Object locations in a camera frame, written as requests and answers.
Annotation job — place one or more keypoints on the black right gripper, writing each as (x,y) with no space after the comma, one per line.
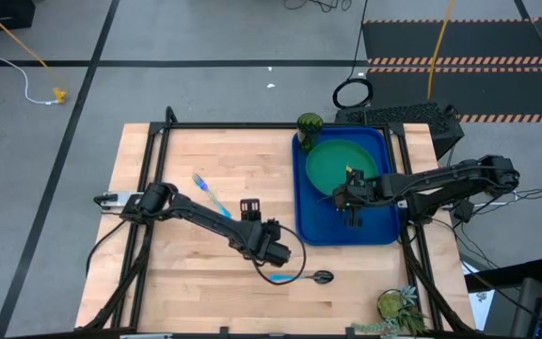
(358,194)

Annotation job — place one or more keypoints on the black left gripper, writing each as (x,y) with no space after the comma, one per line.
(266,242)

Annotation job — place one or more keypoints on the green plate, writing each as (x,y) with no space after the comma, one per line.
(329,165)

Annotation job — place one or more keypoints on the green faceted plastic cup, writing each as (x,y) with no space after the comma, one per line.
(309,127)

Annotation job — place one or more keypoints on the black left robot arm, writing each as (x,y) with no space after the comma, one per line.
(196,212)

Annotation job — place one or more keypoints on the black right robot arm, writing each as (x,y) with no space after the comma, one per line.
(440,183)

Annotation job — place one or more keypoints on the blue plastic tray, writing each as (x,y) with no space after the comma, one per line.
(318,221)

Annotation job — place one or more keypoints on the blue iridescent fork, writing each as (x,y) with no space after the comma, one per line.
(210,193)

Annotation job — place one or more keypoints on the green succulent plant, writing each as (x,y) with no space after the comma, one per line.
(395,306)

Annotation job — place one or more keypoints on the black hazard-striped floor mat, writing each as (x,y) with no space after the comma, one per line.
(478,42)

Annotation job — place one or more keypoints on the black box on floor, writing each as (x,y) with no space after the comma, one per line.
(3,14)

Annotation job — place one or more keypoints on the black table-level camera mount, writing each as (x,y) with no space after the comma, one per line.
(250,209)

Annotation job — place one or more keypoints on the black metal table frame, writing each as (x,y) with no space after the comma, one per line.
(158,141)

